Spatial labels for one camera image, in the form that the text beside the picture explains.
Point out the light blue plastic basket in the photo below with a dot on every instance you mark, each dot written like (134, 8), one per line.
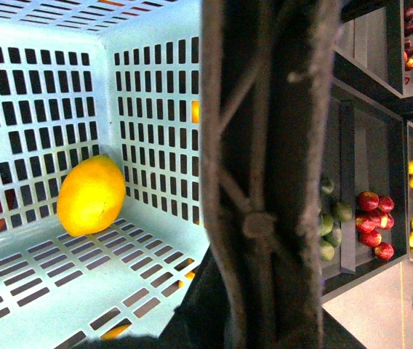
(80, 79)

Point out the green limes pile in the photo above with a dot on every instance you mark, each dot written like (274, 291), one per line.
(331, 214)

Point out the red apples pile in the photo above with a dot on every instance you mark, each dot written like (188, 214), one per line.
(373, 216)

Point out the black produce display shelf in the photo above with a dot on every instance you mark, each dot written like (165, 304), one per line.
(369, 140)

